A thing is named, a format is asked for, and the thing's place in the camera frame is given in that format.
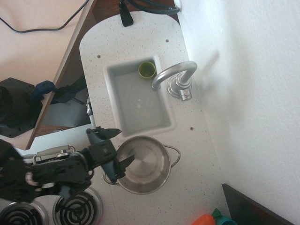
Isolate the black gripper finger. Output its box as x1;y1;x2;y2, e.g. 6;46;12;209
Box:
113;155;135;179
93;127;121;140

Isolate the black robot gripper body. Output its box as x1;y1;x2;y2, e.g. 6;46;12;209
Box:
80;128;118;183

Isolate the stainless steel pot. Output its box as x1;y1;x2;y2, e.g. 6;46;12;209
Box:
103;135;181;195

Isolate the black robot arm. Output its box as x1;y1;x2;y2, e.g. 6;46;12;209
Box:
0;127;135;203

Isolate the grey toy sink basin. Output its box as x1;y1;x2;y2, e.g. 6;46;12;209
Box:
103;55;175;138

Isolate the right stove burner coil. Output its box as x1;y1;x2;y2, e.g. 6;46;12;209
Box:
52;187;104;225

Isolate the stove burner coil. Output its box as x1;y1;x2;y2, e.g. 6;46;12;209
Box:
0;201;49;225
52;187;104;225

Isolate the wooden side panel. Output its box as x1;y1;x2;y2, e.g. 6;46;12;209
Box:
20;0;96;150

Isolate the green plastic cup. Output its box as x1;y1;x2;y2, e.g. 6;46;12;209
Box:
138;61;156;80

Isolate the blue clamp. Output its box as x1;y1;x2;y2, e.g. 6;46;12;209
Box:
30;81;56;102

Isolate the silver toy faucet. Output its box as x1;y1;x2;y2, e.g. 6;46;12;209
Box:
152;61;197;101

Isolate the orange toy carrot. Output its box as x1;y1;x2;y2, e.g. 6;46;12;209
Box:
191;214;219;225

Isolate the left stove burner coil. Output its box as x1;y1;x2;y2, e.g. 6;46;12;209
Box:
0;201;49;225

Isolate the teal plastic toy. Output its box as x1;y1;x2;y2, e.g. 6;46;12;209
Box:
211;208;237;225

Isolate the dark board at corner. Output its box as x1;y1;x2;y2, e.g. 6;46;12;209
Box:
222;183;293;225

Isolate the grey oven door handle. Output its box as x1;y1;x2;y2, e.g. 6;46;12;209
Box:
33;145;75;165

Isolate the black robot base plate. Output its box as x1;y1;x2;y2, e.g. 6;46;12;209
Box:
0;78;43;138

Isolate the black strap on counter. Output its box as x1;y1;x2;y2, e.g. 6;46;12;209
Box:
118;0;134;27

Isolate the black cable on floor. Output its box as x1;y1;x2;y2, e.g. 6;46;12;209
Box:
0;0;90;34

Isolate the dark green hose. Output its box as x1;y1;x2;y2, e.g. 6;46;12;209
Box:
127;0;180;15

